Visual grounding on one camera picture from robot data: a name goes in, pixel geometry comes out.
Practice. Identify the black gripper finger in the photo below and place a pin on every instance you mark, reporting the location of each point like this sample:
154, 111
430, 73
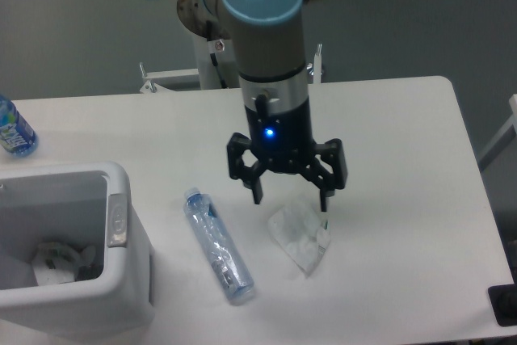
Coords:
326, 168
238, 170

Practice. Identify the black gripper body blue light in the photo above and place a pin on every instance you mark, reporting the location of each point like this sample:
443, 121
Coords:
278, 115

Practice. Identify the clear plastic bag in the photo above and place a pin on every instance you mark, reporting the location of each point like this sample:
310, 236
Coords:
300, 233

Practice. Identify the clear plastic bottle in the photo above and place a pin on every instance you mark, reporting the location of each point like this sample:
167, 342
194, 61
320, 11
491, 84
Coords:
218, 247

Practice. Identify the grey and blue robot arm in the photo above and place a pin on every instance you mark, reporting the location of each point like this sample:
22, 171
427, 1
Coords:
269, 50

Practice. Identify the white plastic trash can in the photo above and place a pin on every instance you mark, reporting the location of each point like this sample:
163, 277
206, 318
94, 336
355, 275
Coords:
80, 205

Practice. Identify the trash pile inside can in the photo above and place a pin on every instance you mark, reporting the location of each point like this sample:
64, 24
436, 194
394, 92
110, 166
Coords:
53, 263

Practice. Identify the white metal robot stand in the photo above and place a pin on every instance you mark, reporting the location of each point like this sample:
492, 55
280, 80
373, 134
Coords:
215, 69

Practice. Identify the blue labelled water bottle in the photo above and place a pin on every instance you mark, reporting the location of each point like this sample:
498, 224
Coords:
18, 138

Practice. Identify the black device at table edge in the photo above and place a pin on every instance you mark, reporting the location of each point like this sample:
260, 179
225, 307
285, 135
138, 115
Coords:
503, 301

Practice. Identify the white frame at right edge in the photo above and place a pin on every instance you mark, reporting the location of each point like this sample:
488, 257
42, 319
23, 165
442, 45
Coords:
500, 140

